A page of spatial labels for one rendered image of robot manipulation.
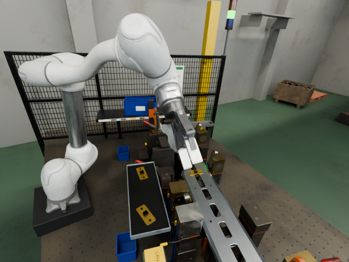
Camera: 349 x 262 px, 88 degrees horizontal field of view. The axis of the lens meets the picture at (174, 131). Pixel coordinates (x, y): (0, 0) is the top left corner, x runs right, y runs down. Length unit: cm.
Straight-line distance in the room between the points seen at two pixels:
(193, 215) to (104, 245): 62
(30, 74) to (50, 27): 244
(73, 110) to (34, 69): 30
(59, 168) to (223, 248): 92
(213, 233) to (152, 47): 77
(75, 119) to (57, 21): 235
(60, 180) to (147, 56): 91
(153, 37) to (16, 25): 298
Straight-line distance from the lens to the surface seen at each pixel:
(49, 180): 123
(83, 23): 313
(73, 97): 112
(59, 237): 136
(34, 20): 337
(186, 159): 64
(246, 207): 102
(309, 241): 150
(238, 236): 95
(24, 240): 239
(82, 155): 129
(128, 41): 48
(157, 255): 68
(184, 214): 81
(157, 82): 61
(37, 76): 94
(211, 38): 201
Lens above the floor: 177
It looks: 30 degrees down
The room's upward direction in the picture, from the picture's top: 3 degrees clockwise
